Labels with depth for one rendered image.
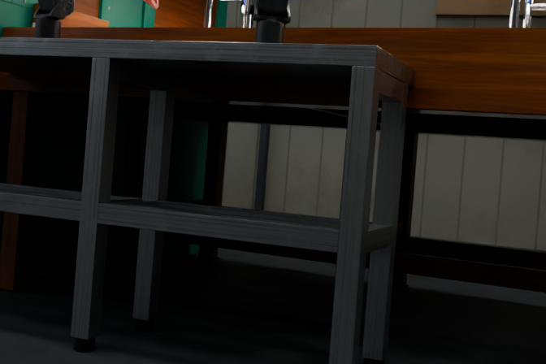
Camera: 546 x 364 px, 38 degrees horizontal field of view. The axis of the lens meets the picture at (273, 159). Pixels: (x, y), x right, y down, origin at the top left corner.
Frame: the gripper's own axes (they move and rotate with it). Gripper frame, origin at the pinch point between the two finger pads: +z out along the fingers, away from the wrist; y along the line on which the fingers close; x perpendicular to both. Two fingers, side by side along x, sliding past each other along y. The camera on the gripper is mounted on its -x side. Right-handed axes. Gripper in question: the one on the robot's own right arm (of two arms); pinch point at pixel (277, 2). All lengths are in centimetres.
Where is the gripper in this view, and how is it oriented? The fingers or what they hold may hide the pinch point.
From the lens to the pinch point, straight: 213.6
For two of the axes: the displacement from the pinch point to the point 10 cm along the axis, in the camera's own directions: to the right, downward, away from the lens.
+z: 2.7, 6.7, 7.0
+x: -3.3, 7.4, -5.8
